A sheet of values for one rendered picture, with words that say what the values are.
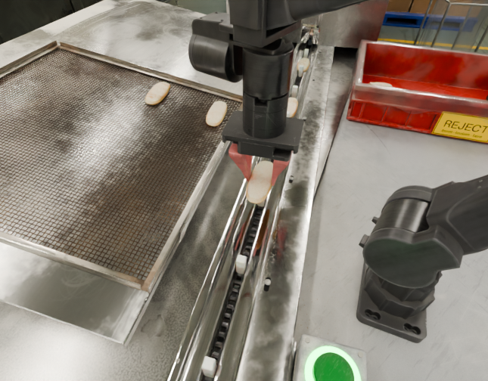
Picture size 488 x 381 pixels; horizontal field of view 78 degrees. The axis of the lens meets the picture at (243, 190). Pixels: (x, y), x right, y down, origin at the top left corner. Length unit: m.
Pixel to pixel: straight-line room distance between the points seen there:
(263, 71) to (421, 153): 0.53
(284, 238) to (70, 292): 0.30
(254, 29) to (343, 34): 0.89
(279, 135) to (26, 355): 0.43
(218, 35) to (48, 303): 0.37
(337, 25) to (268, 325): 1.00
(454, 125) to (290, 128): 0.53
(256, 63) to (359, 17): 0.86
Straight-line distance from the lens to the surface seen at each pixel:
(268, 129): 0.38
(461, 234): 0.36
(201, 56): 0.40
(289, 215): 0.51
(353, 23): 1.19
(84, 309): 0.42
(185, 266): 0.50
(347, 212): 0.60
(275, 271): 0.44
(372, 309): 0.48
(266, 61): 0.34
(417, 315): 0.50
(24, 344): 0.53
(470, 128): 0.88
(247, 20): 0.32
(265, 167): 0.49
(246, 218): 0.51
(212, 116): 0.66
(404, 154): 0.78
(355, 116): 0.85
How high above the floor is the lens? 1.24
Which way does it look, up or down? 45 degrees down
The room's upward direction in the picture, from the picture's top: straight up
